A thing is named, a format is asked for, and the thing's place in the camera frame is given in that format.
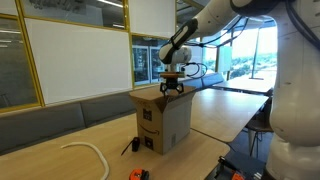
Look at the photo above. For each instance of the open brown cardboard box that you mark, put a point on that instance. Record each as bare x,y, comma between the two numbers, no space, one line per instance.
160,123

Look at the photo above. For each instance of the white framed glass door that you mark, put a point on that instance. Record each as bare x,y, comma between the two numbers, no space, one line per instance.
141,65
156,68

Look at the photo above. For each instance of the black orange clamp tool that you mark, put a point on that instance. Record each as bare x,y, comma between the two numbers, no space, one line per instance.
230,170

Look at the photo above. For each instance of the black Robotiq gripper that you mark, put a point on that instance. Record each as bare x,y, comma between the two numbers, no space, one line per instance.
172,82

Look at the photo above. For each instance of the large white wall board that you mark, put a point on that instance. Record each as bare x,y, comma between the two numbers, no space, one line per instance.
80,60

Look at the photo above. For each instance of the grey upholstered bench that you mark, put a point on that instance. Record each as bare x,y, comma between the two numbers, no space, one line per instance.
40,128

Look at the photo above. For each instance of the dark cart top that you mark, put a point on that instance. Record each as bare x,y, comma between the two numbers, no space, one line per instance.
250,163

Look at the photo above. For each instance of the orange black measuring tape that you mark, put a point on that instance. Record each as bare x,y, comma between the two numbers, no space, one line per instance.
138,174

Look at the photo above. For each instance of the dark chair with metal legs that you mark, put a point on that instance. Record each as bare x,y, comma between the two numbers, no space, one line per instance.
256,125

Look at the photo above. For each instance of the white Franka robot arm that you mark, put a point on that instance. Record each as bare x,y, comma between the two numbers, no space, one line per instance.
293,83

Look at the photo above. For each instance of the pale freestanding panel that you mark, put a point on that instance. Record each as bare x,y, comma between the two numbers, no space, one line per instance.
225,58

